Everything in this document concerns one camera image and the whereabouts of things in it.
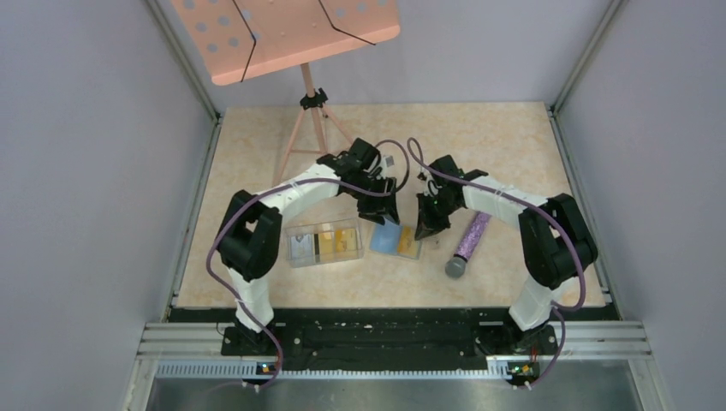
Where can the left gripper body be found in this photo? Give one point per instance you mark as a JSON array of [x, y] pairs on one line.
[[372, 199]]

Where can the clear plastic card box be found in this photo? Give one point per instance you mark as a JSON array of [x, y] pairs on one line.
[[321, 227]]

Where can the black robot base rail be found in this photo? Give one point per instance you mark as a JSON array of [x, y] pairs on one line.
[[391, 339]]

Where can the black stripe yellow card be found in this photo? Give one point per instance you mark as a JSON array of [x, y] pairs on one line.
[[323, 245]]

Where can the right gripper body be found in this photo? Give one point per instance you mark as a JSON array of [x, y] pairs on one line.
[[438, 201]]

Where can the yellow credit card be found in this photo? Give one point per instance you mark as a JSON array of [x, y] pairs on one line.
[[346, 240], [407, 245]]

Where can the purple glitter microphone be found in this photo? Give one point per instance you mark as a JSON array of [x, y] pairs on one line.
[[456, 266]]

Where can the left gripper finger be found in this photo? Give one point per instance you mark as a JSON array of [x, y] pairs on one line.
[[374, 216], [390, 209]]

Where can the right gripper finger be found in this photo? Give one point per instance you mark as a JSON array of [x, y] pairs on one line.
[[440, 222], [427, 224]]

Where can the white grey credit card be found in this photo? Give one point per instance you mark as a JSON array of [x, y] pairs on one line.
[[301, 246]]

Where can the pink music stand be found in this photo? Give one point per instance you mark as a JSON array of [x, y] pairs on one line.
[[242, 40]]

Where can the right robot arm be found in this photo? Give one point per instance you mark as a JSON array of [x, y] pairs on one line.
[[556, 243]]

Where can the grey slotted cable duct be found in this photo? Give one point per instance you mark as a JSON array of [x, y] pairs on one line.
[[258, 370]]

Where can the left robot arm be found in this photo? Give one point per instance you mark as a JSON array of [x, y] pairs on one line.
[[248, 239]]

